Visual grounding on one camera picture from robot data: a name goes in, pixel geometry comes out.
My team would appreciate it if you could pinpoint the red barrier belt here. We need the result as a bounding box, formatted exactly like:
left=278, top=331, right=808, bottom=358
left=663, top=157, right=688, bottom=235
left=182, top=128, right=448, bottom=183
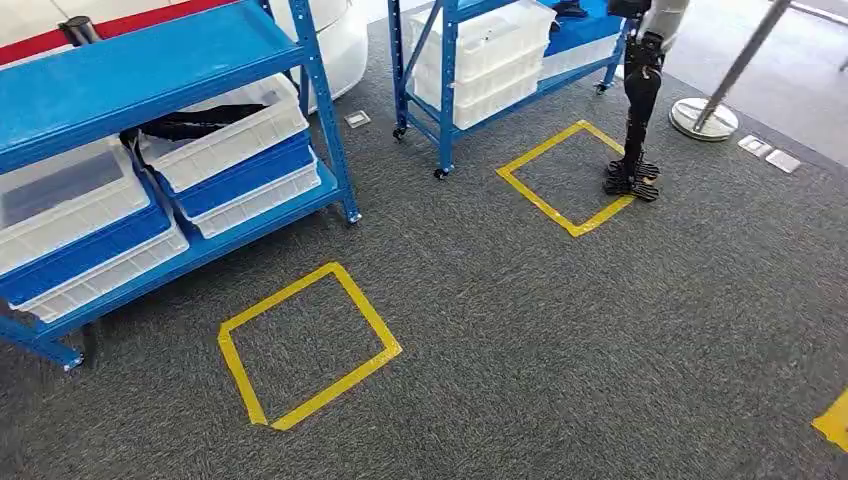
left=0, top=0, right=234, bottom=68

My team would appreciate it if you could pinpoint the black stanchion post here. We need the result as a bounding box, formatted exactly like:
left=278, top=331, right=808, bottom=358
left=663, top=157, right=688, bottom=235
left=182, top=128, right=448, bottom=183
left=58, top=15, right=103, bottom=48

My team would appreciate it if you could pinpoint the silver stanchion with round base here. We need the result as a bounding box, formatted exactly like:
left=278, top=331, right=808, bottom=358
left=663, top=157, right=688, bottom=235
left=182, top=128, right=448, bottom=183
left=668, top=0, right=794, bottom=143

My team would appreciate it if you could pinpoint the white plastic bin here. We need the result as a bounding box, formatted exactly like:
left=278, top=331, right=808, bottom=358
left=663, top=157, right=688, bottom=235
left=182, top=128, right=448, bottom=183
left=137, top=72, right=311, bottom=195
left=413, top=68, right=543, bottom=132
left=406, top=0, right=558, bottom=85
left=9, top=223, right=191, bottom=325
left=180, top=157, right=323, bottom=240
left=539, top=33, right=621, bottom=83
left=409, top=47, right=549, bottom=109
left=0, top=135, right=152, bottom=278

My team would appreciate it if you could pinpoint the blue metal shelf rack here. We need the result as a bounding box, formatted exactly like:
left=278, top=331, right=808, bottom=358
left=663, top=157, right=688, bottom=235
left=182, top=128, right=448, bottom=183
left=387, top=0, right=628, bottom=181
left=0, top=0, right=363, bottom=373

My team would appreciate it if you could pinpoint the yellow floor tape square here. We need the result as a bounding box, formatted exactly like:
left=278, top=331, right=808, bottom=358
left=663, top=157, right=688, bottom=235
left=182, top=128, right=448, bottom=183
left=495, top=119, right=637, bottom=239
left=217, top=261, right=404, bottom=433

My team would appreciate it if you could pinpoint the black part in bin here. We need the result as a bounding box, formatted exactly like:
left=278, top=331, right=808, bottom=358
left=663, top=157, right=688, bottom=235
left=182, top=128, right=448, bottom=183
left=119, top=101, right=270, bottom=144

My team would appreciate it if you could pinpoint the humanoid robot with black legs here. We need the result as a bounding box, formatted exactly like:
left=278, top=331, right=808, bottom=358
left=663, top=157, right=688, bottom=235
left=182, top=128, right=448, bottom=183
left=601, top=0, right=692, bottom=204

